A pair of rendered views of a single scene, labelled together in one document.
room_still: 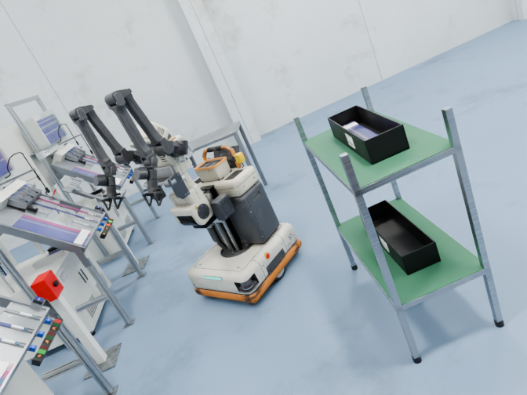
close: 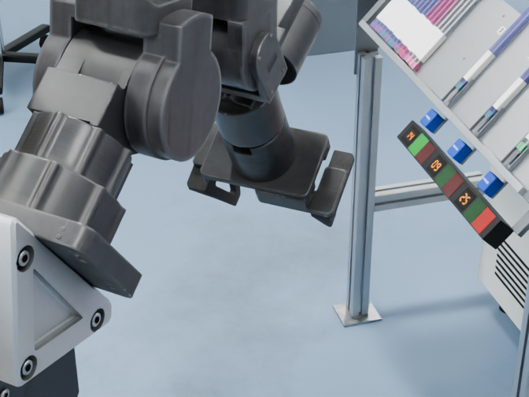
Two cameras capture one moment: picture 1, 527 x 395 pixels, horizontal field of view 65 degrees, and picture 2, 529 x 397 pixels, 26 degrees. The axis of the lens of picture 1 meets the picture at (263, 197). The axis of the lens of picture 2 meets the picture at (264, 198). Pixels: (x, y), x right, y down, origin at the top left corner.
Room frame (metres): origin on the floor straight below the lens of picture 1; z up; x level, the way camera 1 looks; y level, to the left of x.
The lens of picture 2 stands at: (3.42, 0.59, 1.57)
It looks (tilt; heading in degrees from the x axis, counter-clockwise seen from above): 31 degrees down; 163
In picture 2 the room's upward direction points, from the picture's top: straight up
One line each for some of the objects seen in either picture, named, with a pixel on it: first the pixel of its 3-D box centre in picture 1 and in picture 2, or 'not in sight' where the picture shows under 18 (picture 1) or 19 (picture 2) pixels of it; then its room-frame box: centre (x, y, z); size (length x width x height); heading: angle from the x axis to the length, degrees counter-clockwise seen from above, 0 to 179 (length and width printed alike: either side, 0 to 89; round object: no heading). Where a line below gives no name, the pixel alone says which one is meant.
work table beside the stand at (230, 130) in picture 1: (223, 171); not in sight; (4.40, 0.27, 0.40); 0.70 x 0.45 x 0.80; 79
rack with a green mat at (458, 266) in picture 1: (387, 211); not in sight; (1.89, -0.56, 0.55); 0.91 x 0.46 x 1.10; 179
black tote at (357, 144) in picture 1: (363, 131); not in sight; (1.88, -0.57, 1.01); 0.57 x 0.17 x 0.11; 178
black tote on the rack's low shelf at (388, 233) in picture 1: (395, 233); not in sight; (1.89, -0.56, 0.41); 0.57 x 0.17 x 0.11; 179
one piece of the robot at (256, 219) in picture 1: (227, 204); not in sight; (2.87, 0.26, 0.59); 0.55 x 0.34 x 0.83; 45
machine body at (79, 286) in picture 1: (54, 298); not in sight; (3.30, 1.99, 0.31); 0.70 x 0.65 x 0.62; 179
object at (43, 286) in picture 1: (73, 321); not in sight; (2.57, 1.54, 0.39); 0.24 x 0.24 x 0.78; 89
